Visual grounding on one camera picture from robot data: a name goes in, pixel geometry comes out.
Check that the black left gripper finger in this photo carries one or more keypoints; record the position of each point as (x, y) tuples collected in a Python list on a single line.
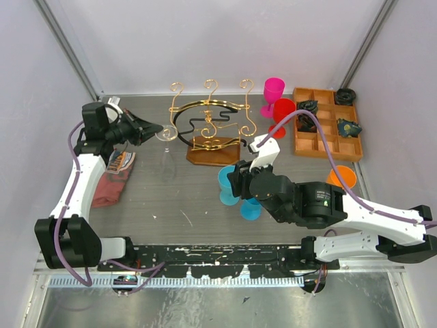
[(137, 121), (147, 132)]

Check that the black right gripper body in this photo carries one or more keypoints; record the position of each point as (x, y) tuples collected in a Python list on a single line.
[(242, 175)]

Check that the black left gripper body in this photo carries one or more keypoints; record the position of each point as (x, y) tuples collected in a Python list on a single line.
[(128, 130)]

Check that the clear wine glass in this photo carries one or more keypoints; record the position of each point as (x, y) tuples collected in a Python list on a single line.
[(166, 135)]

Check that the light blue wine glass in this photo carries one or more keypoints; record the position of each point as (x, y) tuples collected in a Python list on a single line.
[(226, 196)]

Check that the red wine glass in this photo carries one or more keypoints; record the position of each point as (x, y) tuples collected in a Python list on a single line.
[(282, 108)]

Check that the magenta wine glass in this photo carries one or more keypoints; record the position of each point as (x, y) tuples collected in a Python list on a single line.
[(273, 90)]

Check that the orange wine glass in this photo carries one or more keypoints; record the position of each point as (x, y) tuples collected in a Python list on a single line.
[(347, 174)]

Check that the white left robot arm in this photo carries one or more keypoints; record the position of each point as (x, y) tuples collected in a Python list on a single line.
[(66, 237)]

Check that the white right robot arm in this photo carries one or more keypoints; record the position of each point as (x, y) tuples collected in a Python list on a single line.
[(399, 234)]

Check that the wooden rack base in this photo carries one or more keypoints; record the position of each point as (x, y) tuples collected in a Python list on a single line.
[(217, 151)]

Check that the patterned folded cloth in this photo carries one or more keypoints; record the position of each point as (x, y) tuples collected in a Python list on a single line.
[(114, 179)]

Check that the wooden compartment tray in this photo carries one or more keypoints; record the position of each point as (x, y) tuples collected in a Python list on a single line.
[(310, 144)]

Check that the rolled dark orange-patterned tie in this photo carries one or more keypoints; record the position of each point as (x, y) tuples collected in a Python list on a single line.
[(305, 124)]

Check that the rolled dark green tie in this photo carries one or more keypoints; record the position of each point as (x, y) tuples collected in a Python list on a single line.
[(308, 105)]

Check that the rolled black tie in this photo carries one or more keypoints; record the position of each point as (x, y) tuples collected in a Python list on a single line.
[(345, 97)]

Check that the gold wire glass rack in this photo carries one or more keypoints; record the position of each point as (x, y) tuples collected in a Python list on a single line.
[(216, 115)]

